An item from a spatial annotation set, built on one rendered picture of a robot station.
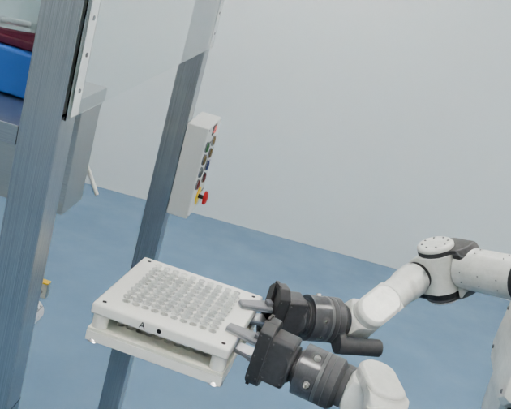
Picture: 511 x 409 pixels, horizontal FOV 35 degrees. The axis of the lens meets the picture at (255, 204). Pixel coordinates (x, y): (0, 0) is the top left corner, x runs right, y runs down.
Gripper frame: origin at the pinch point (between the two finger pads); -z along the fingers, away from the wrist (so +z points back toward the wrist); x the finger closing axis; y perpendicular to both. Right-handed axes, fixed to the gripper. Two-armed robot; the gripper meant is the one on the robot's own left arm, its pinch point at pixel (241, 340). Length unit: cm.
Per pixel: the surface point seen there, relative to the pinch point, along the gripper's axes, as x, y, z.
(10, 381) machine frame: 11.4, -22.0, -28.3
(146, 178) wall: 97, 317, -157
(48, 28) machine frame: -44, -23, -34
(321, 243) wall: 103, 348, -46
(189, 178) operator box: 2, 74, -43
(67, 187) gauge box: -11.7, 3.7, -40.2
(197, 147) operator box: -7, 74, -43
